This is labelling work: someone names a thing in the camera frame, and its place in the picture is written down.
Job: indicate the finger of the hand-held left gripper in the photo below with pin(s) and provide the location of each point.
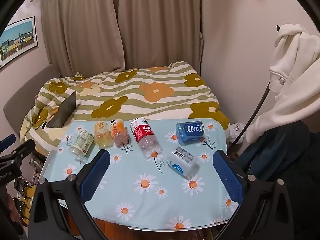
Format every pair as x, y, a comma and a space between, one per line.
8, 141
21, 148

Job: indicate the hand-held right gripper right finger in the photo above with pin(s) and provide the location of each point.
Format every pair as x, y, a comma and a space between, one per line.
228, 177

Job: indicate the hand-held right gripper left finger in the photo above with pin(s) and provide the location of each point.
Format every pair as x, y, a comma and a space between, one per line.
96, 175

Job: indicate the person's left hand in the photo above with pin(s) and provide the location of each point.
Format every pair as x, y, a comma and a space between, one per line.
11, 206

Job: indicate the yellow plastic object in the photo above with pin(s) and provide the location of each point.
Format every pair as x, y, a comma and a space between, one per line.
28, 192

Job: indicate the green label clear bottle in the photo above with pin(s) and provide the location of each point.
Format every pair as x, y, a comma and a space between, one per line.
81, 143

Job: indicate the yellow drink bottle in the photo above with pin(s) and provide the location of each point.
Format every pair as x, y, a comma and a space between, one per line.
102, 135

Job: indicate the white crumpled cloth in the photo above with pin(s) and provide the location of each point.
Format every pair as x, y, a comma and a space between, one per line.
235, 131

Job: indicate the daisy print blue tablecloth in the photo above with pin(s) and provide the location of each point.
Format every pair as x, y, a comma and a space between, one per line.
140, 195

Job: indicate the orange drink bottle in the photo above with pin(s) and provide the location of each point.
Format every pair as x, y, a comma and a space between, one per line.
119, 132

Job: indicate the white label clear bottle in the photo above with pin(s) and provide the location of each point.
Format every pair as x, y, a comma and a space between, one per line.
182, 161

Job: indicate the grey padded headboard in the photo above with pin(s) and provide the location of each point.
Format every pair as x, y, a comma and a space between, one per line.
27, 92

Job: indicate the blue plastic bottle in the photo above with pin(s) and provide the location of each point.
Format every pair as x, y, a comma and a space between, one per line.
190, 133

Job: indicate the dark grey laptop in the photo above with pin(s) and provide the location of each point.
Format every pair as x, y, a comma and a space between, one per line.
67, 110

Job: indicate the dark hanging garment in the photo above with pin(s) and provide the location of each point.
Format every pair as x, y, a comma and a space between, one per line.
282, 150

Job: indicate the red label water bottle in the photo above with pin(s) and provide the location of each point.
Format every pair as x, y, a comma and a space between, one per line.
146, 138

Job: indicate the white table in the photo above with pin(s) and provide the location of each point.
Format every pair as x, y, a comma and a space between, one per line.
175, 227

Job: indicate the black curved rack pole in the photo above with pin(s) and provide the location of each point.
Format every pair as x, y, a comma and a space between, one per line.
260, 105

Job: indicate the floral striped blanket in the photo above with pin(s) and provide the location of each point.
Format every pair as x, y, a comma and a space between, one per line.
155, 90

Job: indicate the white hoodie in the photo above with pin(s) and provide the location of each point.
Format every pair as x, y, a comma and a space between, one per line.
295, 80

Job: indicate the beige curtain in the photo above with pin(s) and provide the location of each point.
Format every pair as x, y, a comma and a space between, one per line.
80, 25
160, 25

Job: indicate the wall poster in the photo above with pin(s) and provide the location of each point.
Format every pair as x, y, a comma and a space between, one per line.
17, 41

